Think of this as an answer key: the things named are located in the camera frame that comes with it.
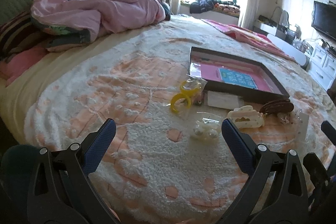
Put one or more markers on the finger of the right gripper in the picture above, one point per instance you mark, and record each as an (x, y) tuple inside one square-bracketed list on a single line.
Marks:
[(329, 131)]

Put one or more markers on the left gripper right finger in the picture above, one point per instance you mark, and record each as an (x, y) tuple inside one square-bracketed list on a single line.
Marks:
[(275, 191)]

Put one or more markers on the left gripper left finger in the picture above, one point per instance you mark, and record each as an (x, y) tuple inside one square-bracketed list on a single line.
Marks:
[(60, 190)]

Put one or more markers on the small clear bag card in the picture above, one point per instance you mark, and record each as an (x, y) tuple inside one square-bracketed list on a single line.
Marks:
[(302, 121)]

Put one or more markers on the cream hair claw clip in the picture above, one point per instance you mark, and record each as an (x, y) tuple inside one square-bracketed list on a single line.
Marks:
[(246, 117)]

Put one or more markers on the yellow rings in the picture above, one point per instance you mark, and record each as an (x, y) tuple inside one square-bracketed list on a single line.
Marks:
[(183, 98)]

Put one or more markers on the pink dotted bow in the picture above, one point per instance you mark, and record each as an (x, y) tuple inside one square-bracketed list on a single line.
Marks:
[(286, 118)]

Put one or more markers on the brown hair clip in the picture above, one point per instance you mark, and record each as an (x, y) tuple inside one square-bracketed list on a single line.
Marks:
[(277, 106)]

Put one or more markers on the white drawer cabinet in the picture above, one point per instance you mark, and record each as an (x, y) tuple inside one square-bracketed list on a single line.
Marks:
[(321, 67)]

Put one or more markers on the white bed footboard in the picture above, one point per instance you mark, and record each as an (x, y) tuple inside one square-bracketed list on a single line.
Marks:
[(290, 50)]

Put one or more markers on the pink book in tray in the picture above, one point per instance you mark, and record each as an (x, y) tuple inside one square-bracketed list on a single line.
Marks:
[(233, 74)]

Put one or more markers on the dark shallow box tray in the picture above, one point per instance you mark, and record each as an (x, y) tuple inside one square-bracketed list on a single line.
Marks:
[(201, 55)]

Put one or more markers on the white paper card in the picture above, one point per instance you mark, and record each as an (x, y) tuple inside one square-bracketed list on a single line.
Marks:
[(224, 100)]

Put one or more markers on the black television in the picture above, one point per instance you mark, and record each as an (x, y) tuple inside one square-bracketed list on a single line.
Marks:
[(324, 19)]

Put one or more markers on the white desk with clutter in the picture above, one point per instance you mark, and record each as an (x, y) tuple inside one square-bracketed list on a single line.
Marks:
[(278, 25)]

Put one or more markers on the pink red blanket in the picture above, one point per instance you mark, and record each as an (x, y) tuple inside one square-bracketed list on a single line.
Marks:
[(249, 37)]

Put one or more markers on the white peach bedspread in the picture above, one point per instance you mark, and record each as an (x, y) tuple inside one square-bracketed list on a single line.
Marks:
[(153, 170)]

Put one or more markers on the clothes pile on sill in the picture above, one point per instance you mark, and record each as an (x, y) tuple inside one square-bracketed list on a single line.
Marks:
[(225, 7)]

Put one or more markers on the pink quilt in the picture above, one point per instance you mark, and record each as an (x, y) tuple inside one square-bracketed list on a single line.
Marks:
[(90, 19)]

